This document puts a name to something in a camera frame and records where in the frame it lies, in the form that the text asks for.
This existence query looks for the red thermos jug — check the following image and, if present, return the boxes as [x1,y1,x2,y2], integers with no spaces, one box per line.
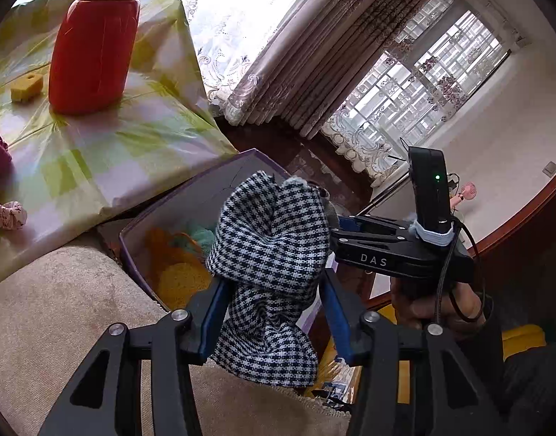
[48,0,150,116]

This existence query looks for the houndstooth cloth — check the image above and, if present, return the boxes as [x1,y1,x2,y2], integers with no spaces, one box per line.
[205,170,339,389]

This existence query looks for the window with metal grille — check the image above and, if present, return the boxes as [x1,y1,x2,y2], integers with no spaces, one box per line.
[346,0,511,146]

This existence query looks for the yellow knitted cloth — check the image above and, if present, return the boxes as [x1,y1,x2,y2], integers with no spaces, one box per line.
[146,229,217,310]

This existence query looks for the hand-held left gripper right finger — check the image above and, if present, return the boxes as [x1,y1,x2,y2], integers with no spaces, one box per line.
[318,269,517,436]

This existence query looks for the white lace curtain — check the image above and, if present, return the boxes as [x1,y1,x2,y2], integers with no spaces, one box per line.
[321,9,531,188]
[182,0,306,106]

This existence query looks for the yellow object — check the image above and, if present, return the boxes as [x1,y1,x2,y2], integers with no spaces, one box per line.
[369,302,547,406]

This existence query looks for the green checkered tablecloth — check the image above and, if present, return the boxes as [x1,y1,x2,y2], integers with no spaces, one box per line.
[0,0,240,291]

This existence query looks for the purple storage box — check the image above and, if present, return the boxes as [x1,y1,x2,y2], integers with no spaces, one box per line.
[119,149,338,332]

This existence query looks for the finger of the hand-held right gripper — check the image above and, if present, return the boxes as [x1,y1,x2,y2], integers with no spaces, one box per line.
[330,215,417,240]

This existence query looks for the pink handheld fan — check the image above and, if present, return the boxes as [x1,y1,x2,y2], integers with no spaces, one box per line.
[450,182,479,214]

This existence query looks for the person's right hand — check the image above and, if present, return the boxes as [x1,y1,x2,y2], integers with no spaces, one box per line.
[389,277,483,334]

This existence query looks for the mauve patterned curtain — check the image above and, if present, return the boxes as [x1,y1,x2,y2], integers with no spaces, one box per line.
[223,0,463,141]

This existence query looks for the dark wooden cabinet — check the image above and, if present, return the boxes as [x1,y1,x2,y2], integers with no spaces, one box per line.
[213,117,374,221]

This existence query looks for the pink floral scrunchie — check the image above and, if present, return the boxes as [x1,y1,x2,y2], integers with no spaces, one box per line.
[0,194,28,231]

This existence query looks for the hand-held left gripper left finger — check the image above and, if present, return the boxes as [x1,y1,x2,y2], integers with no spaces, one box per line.
[37,277,235,436]

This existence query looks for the yellow sponge block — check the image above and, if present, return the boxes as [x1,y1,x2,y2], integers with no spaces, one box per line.
[11,73,43,102]

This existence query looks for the teal knitted cloth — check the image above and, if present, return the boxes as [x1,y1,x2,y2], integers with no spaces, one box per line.
[187,226,216,256]

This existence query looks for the black cable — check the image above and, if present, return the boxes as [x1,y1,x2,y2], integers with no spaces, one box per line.
[435,218,488,328]

